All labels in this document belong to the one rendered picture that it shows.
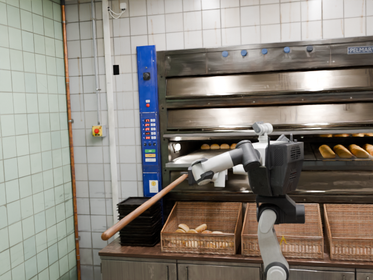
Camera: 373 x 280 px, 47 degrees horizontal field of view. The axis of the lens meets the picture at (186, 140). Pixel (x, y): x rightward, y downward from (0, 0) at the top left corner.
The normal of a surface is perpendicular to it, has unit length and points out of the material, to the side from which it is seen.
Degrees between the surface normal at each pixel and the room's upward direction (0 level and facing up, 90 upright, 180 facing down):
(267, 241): 113
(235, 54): 90
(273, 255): 90
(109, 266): 90
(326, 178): 71
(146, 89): 90
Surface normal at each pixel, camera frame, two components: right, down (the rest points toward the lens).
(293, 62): -0.24, 0.08
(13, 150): 0.97, -0.02
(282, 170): -0.66, 0.09
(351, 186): -0.24, -0.26
